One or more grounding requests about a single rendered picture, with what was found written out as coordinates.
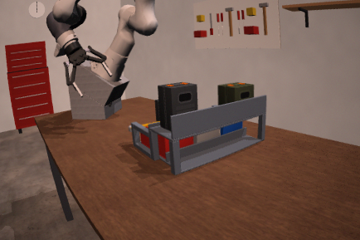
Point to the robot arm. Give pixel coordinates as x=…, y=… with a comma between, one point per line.
x=67, y=15

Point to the blue open bin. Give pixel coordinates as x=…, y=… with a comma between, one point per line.
x=231, y=128

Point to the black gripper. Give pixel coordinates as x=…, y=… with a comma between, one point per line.
x=77, y=55

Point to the red bin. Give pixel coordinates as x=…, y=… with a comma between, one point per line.
x=163, y=143

